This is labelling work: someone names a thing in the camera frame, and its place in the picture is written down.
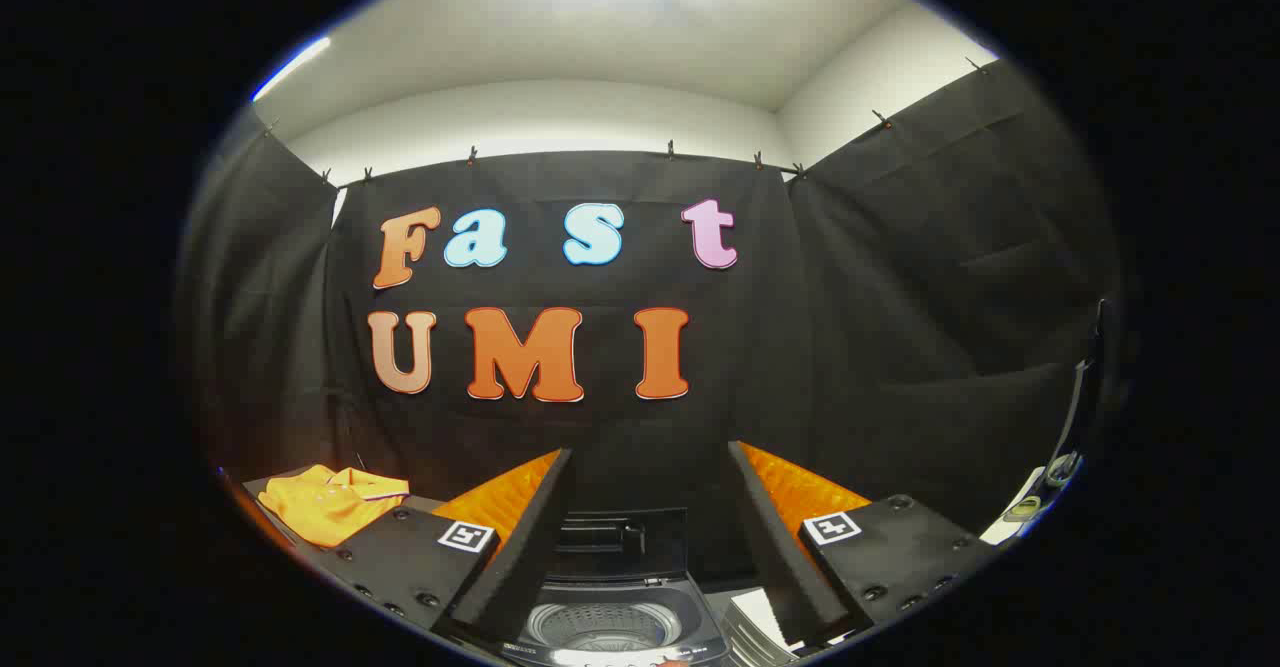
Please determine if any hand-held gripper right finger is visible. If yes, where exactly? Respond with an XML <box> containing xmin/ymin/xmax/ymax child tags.
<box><xmin>727</xmin><ymin>440</ymin><xmax>1001</xmax><ymax>650</ymax></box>

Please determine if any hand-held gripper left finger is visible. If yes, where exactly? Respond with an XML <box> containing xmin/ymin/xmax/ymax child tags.
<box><xmin>318</xmin><ymin>447</ymin><xmax>577</xmax><ymax>650</ymax></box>

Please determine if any dark grey washing machine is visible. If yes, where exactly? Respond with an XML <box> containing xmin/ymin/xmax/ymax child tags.
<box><xmin>500</xmin><ymin>572</ymin><xmax>733</xmax><ymax>667</ymax></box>

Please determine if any glossy washing machine lid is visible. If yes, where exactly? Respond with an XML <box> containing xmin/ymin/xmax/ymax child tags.
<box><xmin>548</xmin><ymin>507</ymin><xmax>691</xmax><ymax>582</ymax></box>

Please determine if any orange polo shirt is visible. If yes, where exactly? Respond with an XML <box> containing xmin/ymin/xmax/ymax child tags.
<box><xmin>258</xmin><ymin>464</ymin><xmax>411</xmax><ymax>549</ymax></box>

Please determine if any stack of white papers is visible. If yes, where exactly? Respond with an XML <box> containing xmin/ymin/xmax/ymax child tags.
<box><xmin>720</xmin><ymin>587</ymin><xmax>807</xmax><ymax>664</ymax></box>

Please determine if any grey cabinet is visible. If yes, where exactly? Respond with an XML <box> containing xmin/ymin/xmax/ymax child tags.
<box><xmin>228</xmin><ymin>467</ymin><xmax>448</xmax><ymax>558</ymax></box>

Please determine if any white side table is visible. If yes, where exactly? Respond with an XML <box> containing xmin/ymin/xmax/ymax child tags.
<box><xmin>978</xmin><ymin>465</ymin><xmax>1083</xmax><ymax>548</ymax></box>

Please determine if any narrow ceiling light strip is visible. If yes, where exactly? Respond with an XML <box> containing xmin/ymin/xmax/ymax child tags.
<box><xmin>250</xmin><ymin>35</ymin><xmax>332</xmax><ymax>104</ymax></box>

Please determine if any dark hanging strap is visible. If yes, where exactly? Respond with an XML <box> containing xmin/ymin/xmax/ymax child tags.
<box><xmin>1060</xmin><ymin>297</ymin><xmax>1115</xmax><ymax>468</ymax></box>

